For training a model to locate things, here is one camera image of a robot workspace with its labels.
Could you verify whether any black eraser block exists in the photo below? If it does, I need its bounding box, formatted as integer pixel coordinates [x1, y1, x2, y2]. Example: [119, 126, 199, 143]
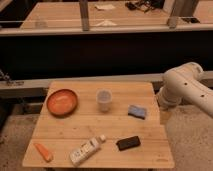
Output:
[116, 136, 141, 151]

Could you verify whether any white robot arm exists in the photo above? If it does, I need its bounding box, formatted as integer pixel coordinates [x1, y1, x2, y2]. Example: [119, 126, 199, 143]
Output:
[156, 62, 213, 118]

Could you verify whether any clear plastic cup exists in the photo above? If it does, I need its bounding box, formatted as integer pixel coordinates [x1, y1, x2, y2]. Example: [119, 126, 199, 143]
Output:
[96, 89, 112, 112]

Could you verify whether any blue sponge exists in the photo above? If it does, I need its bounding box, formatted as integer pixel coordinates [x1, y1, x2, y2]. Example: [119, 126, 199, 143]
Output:
[128, 105, 147, 119]

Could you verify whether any orange bowl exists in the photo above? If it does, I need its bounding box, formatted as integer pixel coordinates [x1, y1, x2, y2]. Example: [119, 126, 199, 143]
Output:
[46, 89, 78, 117]

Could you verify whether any folded white paper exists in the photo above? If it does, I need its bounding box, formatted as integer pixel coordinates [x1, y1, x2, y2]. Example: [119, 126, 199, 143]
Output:
[93, 20, 117, 27]

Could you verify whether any small wooden table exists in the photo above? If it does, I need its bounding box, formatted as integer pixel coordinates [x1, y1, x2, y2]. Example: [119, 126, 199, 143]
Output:
[22, 81, 174, 169]

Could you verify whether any white labelled bottle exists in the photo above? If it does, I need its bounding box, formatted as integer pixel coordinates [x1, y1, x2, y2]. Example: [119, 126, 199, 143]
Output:
[70, 135, 106, 167]

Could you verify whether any white paper sheet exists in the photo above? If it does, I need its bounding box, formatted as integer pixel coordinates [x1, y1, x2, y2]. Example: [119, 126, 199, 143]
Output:
[95, 4, 115, 11]

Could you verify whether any orange carrot piece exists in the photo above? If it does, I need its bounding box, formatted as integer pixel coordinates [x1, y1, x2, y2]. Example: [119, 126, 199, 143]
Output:
[34, 143, 53, 162]

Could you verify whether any grey metal post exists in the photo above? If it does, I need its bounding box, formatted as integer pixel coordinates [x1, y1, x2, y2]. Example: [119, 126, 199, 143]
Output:
[166, 0, 200, 29]
[79, 0, 90, 31]

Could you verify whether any black cable bundle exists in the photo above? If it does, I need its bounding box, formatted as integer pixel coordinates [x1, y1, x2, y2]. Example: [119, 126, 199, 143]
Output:
[124, 0, 165, 14]

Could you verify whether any grey metal post right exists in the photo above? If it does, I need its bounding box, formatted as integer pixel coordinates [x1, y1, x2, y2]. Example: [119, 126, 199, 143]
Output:
[166, 0, 200, 29]

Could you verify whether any metal clamp on rail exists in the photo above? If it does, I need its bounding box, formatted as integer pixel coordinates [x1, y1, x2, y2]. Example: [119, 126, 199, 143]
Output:
[0, 69, 24, 86]

